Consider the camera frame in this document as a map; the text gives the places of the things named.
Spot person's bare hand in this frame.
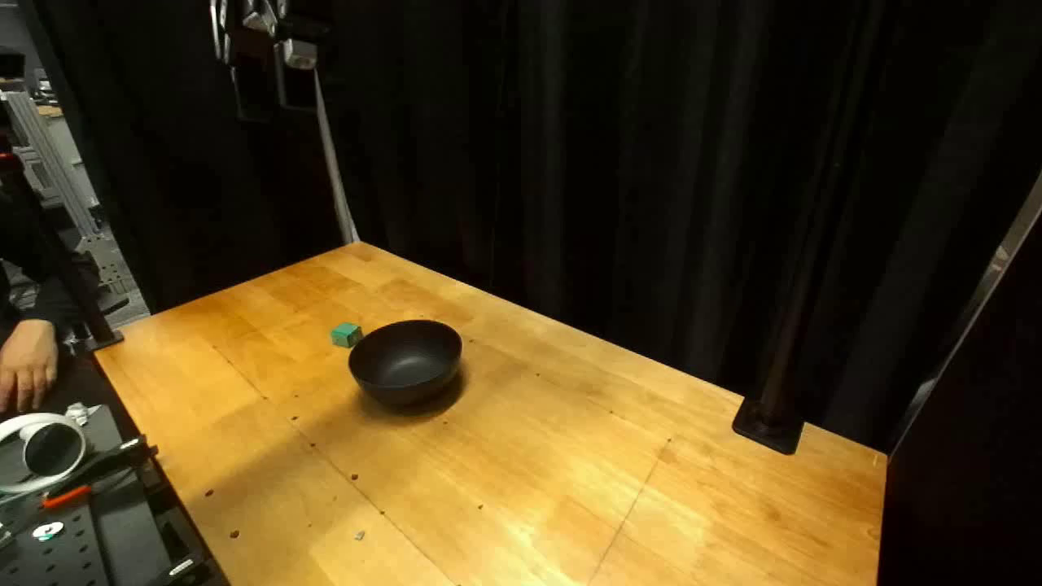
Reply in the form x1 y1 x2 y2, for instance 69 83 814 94
0 317 60 416

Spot orange handled tool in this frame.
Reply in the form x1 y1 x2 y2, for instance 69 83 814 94
34 481 102 516

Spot forearm in black sleeve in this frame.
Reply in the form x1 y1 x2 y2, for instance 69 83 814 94
0 184 77 329

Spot black curtain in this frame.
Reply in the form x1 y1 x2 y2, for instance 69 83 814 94
24 0 1042 454

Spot white cable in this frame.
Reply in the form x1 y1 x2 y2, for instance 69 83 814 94
308 61 360 249

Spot white headphones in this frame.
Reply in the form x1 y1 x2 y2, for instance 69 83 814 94
0 400 104 504

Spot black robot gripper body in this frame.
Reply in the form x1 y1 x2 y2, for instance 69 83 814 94
226 23 329 122

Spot black post with base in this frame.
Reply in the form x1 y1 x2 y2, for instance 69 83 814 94
728 0 873 456

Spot black panel with metal edge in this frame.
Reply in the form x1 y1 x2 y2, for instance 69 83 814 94
874 174 1042 586

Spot grey metal frame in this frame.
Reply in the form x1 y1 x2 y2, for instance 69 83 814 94
0 42 150 329

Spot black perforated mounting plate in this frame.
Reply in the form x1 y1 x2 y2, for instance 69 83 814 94
0 400 225 586

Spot black bowl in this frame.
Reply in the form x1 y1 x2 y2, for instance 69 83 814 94
345 317 465 411

